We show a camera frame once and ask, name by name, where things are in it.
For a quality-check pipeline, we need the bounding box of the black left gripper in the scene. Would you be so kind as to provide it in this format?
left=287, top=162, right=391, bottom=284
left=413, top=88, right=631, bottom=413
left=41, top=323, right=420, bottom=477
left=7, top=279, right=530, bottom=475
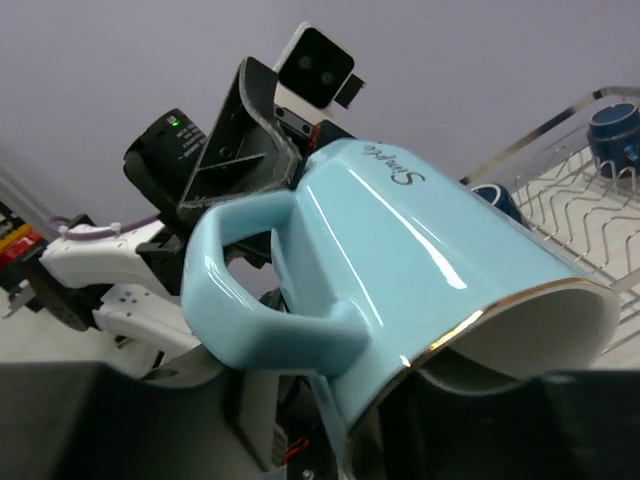
left=123, top=57, right=303, bottom=249

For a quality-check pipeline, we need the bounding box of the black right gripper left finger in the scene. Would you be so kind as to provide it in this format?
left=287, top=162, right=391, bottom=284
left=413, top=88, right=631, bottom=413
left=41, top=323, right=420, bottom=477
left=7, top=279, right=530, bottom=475
left=1, top=348, right=278, bottom=479

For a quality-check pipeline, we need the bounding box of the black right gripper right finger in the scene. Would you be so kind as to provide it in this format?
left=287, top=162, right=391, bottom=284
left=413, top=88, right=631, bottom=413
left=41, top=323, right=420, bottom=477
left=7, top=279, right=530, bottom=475
left=344, top=370, right=639, bottom=479

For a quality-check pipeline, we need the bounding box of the light blue cup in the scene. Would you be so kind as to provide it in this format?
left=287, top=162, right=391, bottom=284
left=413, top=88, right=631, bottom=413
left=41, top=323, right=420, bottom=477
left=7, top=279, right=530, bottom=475
left=181, top=139, right=620, bottom=455

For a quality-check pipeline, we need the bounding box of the dark blue mug front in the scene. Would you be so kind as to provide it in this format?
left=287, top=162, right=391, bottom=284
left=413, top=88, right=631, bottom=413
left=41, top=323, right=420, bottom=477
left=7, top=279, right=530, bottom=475
left=471, top=183, right=528, bottom=227

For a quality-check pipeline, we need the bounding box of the dark blue mug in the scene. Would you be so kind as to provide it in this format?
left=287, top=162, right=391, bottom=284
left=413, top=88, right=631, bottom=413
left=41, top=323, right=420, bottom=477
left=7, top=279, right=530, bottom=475
left=587, top=102, right=639, bottom=178
left=471, top=183, right=528, bottom=227

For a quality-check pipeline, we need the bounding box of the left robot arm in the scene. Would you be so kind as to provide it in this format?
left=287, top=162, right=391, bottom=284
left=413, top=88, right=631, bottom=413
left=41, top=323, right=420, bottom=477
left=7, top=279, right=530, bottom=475
left=29, top=57, right=344, bottom=356

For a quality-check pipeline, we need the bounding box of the dark blue mug rear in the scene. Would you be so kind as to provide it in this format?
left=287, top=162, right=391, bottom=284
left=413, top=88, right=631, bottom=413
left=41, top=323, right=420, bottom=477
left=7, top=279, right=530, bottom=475
left=587, top=102, right=639, bottom=178

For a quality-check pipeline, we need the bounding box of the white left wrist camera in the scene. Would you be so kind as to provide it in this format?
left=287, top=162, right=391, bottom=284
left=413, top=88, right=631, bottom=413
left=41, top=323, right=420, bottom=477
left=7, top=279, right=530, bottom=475
left=274, top=21, right=366, bottom=126

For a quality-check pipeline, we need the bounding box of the metal wire dish rack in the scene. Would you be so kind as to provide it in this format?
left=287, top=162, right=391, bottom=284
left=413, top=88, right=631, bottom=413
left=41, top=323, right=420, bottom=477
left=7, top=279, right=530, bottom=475
left=461, top=86, right=639, bottom=355

